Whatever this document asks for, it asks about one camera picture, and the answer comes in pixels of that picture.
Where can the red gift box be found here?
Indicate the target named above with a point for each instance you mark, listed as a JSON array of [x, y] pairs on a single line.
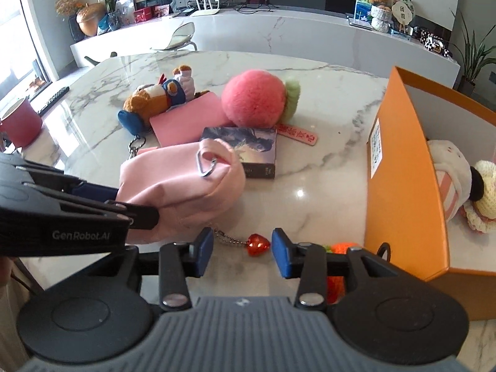
[[144, 15]]

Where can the pink card case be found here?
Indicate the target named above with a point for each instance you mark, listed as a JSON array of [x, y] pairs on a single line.
[[186, 120]]

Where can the pink peach plush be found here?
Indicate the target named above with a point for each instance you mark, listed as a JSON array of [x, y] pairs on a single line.
[[252, 97]]

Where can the pink gift box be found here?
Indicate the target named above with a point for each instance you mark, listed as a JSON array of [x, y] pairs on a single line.
[[162, 11]]

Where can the white router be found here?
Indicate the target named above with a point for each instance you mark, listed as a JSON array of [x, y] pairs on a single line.
[[207, 11]]

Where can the orchid plant in blue vase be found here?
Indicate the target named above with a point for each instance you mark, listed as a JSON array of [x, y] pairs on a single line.
[[114, 21]]

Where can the orange cardboard box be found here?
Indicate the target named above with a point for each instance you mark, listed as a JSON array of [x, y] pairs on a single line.
[[403, 201]]

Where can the red mug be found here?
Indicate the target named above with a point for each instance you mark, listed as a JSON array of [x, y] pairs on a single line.
[[21, 124]]

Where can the pink tag charm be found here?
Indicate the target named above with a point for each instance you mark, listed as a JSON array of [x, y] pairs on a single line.
[[298, 135]]

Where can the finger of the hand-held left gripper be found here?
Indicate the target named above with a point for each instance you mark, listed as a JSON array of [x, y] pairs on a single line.
[[95, 193], [143, 217]]

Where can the orange knitted toy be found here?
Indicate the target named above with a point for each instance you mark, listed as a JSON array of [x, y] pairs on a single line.
[[337, 286]]

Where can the cream crochet doll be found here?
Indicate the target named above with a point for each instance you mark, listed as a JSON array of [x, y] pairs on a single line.
[[484, 201]]

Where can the blue green painting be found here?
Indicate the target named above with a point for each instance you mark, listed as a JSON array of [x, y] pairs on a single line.
[[362, 7]]

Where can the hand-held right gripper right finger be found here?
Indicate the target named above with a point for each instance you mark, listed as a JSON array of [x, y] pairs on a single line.
[[281, 254]]

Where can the golden acorn jar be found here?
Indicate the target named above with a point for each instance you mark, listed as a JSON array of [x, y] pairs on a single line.
[[91, 21]]

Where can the dried flowers in dark vase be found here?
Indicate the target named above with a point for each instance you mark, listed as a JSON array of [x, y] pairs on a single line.
[[75, 29]]

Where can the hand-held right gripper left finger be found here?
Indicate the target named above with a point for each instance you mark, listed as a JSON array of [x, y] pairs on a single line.
[[204, 250]]

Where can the black remote control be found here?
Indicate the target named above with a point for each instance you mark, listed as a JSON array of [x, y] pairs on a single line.
[[52, 99]]

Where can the illustrated card box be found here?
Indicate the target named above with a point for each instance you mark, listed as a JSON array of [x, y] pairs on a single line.
[[252, 143]]

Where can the green potted plant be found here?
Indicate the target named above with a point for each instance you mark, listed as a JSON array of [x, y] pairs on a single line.
[[474, 58]]

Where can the round fan ornament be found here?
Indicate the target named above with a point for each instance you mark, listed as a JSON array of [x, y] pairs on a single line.
[[403, 11]]

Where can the white marble sideboard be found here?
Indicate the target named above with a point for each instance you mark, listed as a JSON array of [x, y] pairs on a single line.
[[290, 35]]

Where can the pink fabric pouch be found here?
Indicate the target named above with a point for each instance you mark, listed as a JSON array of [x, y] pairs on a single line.
[[174, 186]]

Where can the white chair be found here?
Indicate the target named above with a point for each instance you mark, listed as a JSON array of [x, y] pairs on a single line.
[[178, 38]]

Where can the cow print box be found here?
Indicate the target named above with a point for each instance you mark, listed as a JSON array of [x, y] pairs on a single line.
[[434, 42]]

